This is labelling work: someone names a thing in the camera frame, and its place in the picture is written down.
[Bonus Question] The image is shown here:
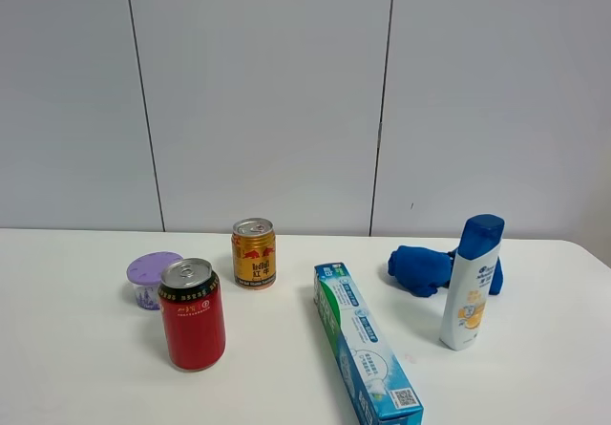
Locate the blue rolled cloth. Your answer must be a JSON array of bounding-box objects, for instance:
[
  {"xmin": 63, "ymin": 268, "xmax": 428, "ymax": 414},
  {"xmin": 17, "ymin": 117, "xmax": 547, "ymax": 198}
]
[{"xmin": 388, "ymin": 245, "xmax": 490, "ymax": 297}]

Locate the purple lidded small cup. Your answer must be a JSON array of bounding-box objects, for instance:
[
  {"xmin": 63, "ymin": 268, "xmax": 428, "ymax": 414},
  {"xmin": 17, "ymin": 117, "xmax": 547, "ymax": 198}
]
[{"xmin": 126, "ymin": 251, "xmax": 182, "ymax": 310}]

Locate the gold energy drink can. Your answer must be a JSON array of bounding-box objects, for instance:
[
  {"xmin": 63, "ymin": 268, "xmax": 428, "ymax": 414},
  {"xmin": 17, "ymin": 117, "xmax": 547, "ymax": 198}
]
[{"xmin": 231, "ymin": 218, "xmax": 277, "ymax": 290}]

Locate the red soda can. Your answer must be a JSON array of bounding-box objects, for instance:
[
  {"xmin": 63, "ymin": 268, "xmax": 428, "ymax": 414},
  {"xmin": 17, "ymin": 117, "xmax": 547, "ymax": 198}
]
[{"xmin": 158, "ymin": 258, "xmax": 226, "ymax": 371}]

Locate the white shampoo bottle blue cap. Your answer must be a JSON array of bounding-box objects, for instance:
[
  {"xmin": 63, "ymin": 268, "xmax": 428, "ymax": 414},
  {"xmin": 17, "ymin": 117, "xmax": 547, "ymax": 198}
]
[{"xmin": 440, "ymin": 214, "xmax": 505, "ymax": 351}]

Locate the green blue toothpaste box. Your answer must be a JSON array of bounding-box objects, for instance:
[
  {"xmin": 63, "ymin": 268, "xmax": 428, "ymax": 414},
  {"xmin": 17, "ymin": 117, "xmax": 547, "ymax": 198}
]
[{"xmin": 314, "ymin": 263, "xmax": 424, "ymax": 425}]

